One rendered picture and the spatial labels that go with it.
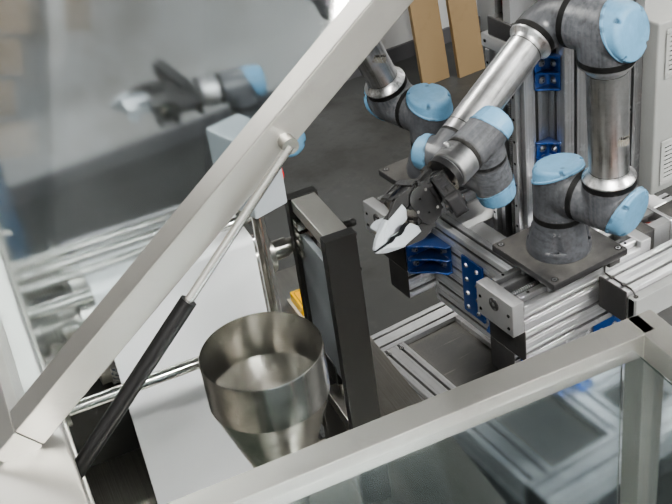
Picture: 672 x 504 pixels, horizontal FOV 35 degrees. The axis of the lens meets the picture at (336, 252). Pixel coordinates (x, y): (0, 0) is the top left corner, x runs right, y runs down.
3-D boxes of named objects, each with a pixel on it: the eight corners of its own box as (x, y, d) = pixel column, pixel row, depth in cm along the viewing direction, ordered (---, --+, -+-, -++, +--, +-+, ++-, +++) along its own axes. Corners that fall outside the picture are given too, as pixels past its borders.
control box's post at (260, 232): (287, 333, 141) (263, 203, 130) (276, 338, 141) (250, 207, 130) (283, 327, 142) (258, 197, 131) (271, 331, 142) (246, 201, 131)
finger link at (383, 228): (360, 250, 187) (394, 215, 191) (378, 252, 182) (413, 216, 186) (350, 237, 186) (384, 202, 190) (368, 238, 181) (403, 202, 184)
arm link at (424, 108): (431, 153, 278) (427, 105, 271) (396, 137, 287) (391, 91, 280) (464, 135, 284) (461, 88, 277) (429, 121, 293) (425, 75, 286)
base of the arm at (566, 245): (561, 221, 262) (561, 186, 257) (605, 247, 251) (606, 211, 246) (512, 244, 257) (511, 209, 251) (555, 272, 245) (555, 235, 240)
